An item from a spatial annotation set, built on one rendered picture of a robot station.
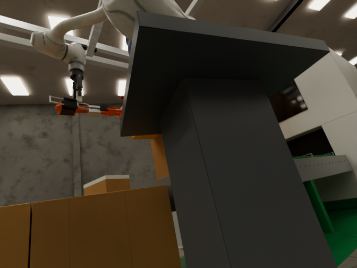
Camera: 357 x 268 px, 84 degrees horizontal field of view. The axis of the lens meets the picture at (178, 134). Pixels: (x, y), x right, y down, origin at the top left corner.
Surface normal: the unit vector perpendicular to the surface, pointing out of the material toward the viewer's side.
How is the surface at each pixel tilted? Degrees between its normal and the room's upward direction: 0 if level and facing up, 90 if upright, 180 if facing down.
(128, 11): 155
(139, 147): 90
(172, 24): 90
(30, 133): 90
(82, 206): 90
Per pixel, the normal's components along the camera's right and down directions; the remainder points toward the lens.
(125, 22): -0.19, 0.87
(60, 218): 0.54, -0.39
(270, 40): 0.32, -0.39
